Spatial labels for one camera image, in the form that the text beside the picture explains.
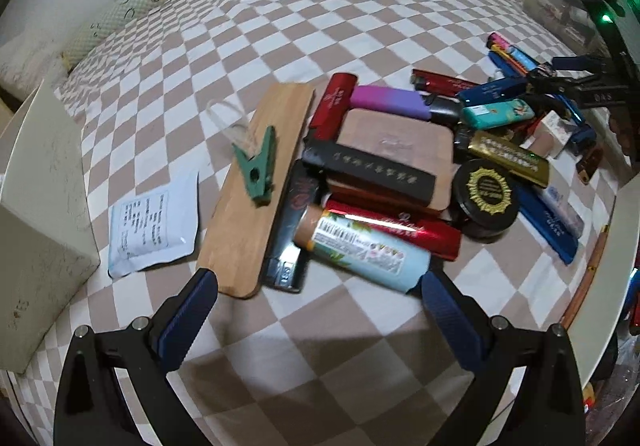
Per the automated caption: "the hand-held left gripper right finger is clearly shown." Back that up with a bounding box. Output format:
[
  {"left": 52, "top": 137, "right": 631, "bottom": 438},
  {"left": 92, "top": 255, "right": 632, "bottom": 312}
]
[{"left": 420, "top": 271, "right": 587, "bottom": 446}]

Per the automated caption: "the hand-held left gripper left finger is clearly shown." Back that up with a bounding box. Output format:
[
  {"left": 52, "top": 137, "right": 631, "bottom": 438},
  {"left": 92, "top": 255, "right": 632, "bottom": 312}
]
[{"left": 52, "top": 269, "right": 219, "bottom": 446}]

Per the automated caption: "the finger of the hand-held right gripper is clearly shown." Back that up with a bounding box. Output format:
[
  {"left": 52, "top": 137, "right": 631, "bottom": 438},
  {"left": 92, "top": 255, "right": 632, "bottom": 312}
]
[
  {"left": 525, "top": 66, "right": 630, "bottom": 103},
  {"left": 552, "top": 55, "right": 608, "bottom": 76}
]

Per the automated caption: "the tube bottle with teal label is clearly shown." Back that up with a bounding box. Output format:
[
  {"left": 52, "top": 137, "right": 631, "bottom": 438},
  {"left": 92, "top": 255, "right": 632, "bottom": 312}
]
[{"left": 292, "top": 205, "right": 432, "bottom": 296}]

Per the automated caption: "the white storage box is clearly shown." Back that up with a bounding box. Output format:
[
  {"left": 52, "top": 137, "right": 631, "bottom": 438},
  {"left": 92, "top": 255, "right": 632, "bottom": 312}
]
[{"left": 562, "top": 166, "right": 640, "bottom": 427}]

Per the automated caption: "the black box with gold text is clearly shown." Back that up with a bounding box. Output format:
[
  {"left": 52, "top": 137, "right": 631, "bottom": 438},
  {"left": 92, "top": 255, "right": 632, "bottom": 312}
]
[{"left": 302, "top": 139, "right": 438, "bottom": 207}]

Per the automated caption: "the small white pink box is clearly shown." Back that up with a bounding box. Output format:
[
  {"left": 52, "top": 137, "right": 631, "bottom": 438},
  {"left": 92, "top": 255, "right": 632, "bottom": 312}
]
[{"left": 525, "top": 110, "right": 581, "bottom": 159}]

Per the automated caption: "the clear plastic storage bin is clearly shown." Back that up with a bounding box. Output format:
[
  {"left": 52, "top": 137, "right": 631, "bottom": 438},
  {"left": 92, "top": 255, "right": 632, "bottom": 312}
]
[{"left": 522, "top": 0, "right": 616, "bottom": 57}]

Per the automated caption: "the blue lighter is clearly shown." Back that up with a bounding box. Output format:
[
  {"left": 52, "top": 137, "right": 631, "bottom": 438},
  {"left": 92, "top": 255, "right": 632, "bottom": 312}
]
[{"left": 457, "top": 76, "right": 531, "bottom": 107}]

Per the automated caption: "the teal patterned lighter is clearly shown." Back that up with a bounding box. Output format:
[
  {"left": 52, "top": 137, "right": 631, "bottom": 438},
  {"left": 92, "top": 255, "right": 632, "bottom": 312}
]
[{"left": 460, "top": 99, "right": 536, "bottom": 129}]

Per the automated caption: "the gold rectangular lighter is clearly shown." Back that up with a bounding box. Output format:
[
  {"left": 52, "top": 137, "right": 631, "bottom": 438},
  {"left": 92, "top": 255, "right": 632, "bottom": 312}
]
[{"left": 455, "top": 129, "right": 551, "bottom": 187}]

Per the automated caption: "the shiny red lighter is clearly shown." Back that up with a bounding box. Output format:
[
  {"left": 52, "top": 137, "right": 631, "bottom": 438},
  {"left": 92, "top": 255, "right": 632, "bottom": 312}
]
[{"left": 322, "top": 200, "right": 462, "bottom": 262}]

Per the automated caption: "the long wooden board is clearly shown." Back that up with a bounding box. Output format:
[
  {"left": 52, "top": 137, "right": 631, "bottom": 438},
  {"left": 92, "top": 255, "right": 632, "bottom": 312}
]
[{"left": 197, "top": 83, "right": 317, "bottom": 299}]

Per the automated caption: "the white sachet packet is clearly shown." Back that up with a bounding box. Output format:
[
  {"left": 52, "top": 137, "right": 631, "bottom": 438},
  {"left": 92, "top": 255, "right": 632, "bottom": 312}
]
[{"left": 107, "top": 171, "right": 201, "bottom": 278}]

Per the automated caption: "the dark red lighter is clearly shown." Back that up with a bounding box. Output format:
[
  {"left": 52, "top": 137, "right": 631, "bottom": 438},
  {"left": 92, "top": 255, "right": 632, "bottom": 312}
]
[{"left": 411, "top": 69, "right": 481, "bottom": 97}]

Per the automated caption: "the black round tin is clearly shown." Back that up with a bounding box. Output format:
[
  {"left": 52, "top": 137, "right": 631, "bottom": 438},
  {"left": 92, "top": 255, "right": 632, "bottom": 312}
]
[{"left": 447, "top": 159, "right": 521, "bottom": 239}]

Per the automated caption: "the blue flat bar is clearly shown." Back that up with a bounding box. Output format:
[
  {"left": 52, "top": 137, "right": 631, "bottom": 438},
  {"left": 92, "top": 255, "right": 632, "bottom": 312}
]
[{"left": 515, "top": 183, "right": 586, "bottom": 267}]

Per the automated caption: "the black red-print lighter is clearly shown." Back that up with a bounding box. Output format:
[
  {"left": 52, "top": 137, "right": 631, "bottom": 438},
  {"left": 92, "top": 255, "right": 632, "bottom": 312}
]
[{"left": 262, "top": 161, "right": 321, "bottom": 294}]

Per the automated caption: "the green clothespin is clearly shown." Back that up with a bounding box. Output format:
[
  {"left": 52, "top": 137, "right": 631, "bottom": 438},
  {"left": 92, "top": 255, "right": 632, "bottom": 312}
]
[{"left": 231, "top": 125, "right": 277, "bottom": 207}]

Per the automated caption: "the pink rounded case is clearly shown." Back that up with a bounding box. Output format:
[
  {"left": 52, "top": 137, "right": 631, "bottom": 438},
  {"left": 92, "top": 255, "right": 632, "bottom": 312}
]
[{"left": 327, "top": 109, "right": 455, "bottom": 212}]

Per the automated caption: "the purple lighter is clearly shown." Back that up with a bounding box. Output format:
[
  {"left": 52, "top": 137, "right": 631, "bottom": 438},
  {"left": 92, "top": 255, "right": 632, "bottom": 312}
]
[{"left": 350, "top": 85, "right": 433, "bottom": 121}]

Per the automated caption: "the white cardboard box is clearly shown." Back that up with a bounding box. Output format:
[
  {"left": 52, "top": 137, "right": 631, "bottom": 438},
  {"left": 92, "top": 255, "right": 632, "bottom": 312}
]
[{"left": 0, "top": 79, "right": 101, "bottom": 374}]

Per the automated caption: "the clear plastic loop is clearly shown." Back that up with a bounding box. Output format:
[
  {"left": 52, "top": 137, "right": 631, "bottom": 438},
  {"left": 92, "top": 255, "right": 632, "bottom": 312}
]
[{"left": 206, "top": 99, "right": 251, "bottom": 149}]

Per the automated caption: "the red lighter with gold emblem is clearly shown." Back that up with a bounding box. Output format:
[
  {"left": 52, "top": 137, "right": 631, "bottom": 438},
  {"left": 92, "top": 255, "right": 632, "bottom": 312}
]
[{"left": 310, "top": 73, "right": 358, "bottom": 142}]

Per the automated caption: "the checkered bed sheet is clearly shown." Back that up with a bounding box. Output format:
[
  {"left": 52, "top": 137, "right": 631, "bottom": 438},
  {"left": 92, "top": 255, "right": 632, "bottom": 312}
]
[{"left": 0, "top": 0, "right": 640, "bottom": 446}]

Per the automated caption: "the white fluffy pillow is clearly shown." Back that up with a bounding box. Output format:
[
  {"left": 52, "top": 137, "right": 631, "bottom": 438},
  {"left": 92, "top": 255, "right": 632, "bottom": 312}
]
[{"left": 0, "top": 26, "right": 71, "bottom": 100}]

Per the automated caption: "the long green pillow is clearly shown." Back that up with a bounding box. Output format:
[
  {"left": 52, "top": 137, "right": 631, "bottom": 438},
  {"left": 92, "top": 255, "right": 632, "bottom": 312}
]
[{"left": 60, "top": 0, "right": 298, "bottom": 72}]

